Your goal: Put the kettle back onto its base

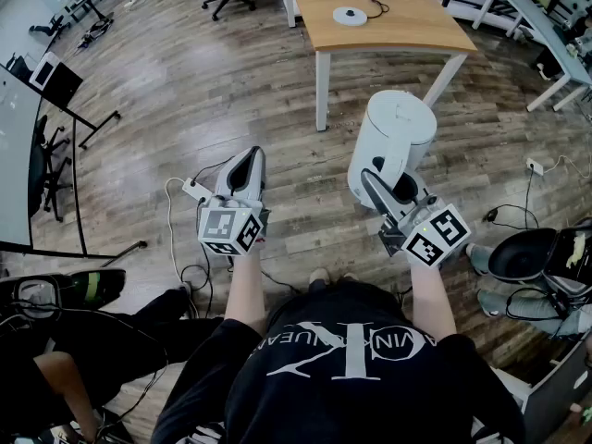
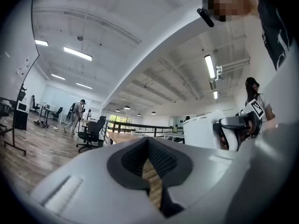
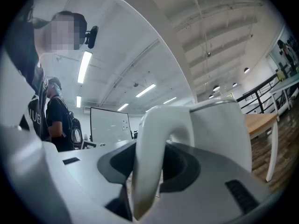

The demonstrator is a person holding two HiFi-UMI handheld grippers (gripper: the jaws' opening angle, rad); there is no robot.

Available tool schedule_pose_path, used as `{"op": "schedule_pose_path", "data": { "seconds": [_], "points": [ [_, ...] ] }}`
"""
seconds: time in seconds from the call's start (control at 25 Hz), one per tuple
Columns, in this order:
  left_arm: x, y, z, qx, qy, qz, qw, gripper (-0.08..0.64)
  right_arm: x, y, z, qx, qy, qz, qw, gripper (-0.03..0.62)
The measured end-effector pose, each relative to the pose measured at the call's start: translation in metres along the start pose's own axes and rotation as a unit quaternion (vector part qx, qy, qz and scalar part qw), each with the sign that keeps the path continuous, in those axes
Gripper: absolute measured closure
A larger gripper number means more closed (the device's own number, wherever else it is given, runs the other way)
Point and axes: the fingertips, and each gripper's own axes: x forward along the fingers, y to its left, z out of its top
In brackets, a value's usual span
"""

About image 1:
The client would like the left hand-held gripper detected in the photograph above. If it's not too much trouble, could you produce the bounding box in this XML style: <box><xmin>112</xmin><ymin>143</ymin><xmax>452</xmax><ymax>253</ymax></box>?
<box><xmin>197</xmin><ymin>147</ymin><xmax>272</xmax><ymax>259</ymax></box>

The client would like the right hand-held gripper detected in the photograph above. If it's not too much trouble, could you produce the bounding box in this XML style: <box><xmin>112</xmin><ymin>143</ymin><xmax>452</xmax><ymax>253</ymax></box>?
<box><xmin>360</xmin><ymin>168</ymin><xmax>474</xmax><ymax>270</ymax></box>

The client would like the white round disc device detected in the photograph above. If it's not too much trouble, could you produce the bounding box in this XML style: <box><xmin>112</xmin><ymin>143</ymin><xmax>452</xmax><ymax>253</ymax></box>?
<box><xmin>332</xmin><ymin>6</ymin><xmax>369</xmax><ymax>29</ymax></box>

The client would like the person's left forearm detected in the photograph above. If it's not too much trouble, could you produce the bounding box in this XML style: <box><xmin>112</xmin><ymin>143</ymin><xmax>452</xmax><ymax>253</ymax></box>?
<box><xmin>223</xmin><ymin>246</ymin><xmax>270</xmax><ymax>338</ymax></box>

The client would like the person's right forearm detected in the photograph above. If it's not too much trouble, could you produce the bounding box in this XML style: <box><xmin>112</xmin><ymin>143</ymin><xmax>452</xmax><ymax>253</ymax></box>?
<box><xmin>408</xmin><ymin>258</ymin><xmax>459</xmax><ymax>342</ymax></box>

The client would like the person's left shoe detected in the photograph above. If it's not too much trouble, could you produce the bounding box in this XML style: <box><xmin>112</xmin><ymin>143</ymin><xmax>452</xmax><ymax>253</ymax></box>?
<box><xmin>308</xmin><ymin>267</ymin><xmax>330</xmax><ymax>291</ymax></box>

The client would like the black open hard case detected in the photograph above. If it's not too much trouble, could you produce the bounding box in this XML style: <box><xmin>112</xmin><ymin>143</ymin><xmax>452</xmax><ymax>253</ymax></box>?
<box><xmin>487</xmin><ymin>222</ymin><xmax>592</xmax><ymax>298</ymax></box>

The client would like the black rolling stand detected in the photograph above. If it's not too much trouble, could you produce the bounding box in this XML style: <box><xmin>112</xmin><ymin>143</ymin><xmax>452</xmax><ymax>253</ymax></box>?
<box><xmin>28</xmin><ymin>52</ymin><xmax>122</xmax><ymax>151</ymax></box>

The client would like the person's black printed t-shirt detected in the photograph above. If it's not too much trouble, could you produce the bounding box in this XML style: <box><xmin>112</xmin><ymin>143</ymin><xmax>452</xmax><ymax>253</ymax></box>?
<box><xmin>151</xmin><ymin>278</ymin><xmax>526</xmax><ymax>444</ymax></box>

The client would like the white flat box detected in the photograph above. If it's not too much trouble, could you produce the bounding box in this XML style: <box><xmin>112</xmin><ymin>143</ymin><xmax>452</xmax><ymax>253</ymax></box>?
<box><xmin>29</xmin><ymin>52</ymin><xmax>61</xmax><ymax>91</ymax></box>

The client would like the grey curved desk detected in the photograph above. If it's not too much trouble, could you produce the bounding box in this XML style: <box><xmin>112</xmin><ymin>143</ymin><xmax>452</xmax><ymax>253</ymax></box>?
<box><xmin>0</xmin><ymin>65</ymin><xmax>43</xmax><ymax>249</ymax></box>

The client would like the grey cabinet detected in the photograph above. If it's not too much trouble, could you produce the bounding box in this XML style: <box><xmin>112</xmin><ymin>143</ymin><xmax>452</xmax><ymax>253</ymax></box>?
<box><xmin>521</xmin><ymin>339</ymin><xmax>592</xmax><ymax>444</ymax></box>

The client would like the white power cable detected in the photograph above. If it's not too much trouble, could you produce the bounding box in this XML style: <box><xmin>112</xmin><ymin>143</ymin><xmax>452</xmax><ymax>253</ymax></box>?
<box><xmin>541</xmin><ymin>154</ymin><xmax>592</xmax><ymax>180</ymax></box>
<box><xmin>165</xmin><ymin>176</ymin><xmax>191</xmax><ymax>290</ymax></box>

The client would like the black cable with adapter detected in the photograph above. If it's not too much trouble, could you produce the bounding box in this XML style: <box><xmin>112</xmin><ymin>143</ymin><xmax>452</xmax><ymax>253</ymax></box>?
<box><xmin>482</xmin><ymin>173</ymin><xmax>541</xmax><ymax>231</ymax></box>

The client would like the black floor cable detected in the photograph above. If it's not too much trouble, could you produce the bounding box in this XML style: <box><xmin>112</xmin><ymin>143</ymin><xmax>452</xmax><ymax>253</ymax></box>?
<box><xmin>179</xmin><ymin>242</ymin><xmax>216</xmax><ymax>318</ymax></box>

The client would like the dark brown looped cord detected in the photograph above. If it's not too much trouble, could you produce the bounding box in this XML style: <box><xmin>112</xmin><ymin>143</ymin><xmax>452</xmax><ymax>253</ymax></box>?
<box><xmin>362</xmin><ymin>0</ymin><xmax>390</xmax><ymax>20</ymax></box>

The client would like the white frame grey-topped desk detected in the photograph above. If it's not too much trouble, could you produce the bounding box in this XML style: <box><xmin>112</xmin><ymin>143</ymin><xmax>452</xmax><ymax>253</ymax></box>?
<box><xmin>471</xmin><ymin>0</ymin><xmax>592</xmax><ymax>113</ymax></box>

